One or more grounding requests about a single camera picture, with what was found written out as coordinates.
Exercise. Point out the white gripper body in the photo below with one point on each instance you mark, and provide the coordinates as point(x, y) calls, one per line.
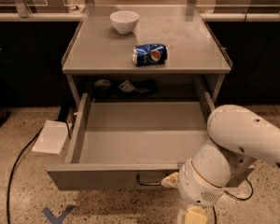
point(194, 185)

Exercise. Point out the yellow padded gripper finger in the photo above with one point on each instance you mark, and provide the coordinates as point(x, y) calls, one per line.
point(170, 181)
point(192, 215)

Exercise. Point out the grey top drawer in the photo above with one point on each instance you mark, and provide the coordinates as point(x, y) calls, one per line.
point(129, 145)

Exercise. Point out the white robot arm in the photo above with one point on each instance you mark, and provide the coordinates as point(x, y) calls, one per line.
point(237, 138)

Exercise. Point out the black pouch with tag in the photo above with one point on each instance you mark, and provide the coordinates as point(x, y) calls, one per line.
point(143, 88)

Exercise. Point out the dark round object inside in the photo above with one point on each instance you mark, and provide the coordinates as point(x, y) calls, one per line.
point(102, 88)

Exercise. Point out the white paper sheet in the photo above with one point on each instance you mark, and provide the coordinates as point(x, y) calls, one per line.
point(52, 137)

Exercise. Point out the blue pepsi can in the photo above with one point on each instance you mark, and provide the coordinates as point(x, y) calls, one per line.
point(149, 54)

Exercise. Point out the white ceramic bowl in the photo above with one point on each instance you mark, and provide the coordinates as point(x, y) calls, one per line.
point(124, 21)

